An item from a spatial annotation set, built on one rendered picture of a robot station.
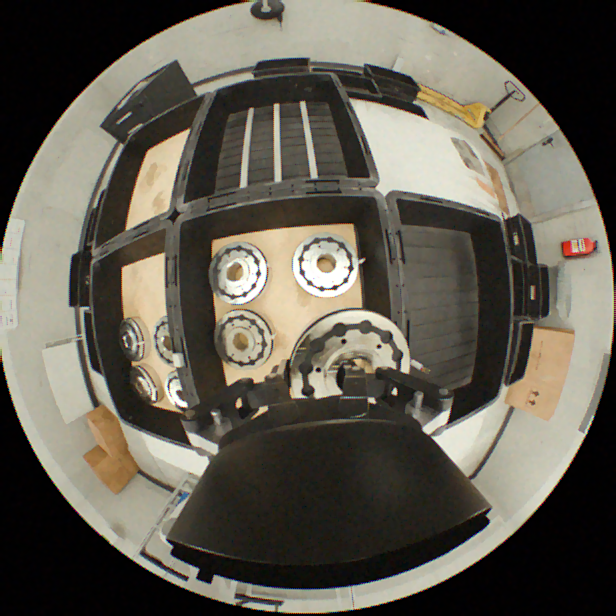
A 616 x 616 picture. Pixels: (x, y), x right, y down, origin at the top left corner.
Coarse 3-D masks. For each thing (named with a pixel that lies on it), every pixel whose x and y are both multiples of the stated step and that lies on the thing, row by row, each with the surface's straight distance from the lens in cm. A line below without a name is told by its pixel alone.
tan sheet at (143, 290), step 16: (160, 256) 45; (128, 272) 55; (144, 272) 49; (160, 272) 44; (128, 288) 54; (144, 288) 48; (160, 288) 44; (128, 304) 54; (144, 304) 48; (160, 304) 44; (144, 320) 49; (160, 368) 49; (160, 400) 54
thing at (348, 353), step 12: (348, 348) 14; (360, 348) 14; (336, 360) 14; (348, 360) 14; (372, 360) 15; (324, 372) 15; (336, 372) 14; (372, 372) 15; (324, 384) 15; (336, 384) 15
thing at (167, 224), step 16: (160, 224) 33; (128, 240) 39; (96, 256) 52; (96, 336) 52; (176, 336) 29; (176, 352) 29; (176, 368) 30; (112, 400) 56; (144, 432) 50; (192, 448) 40
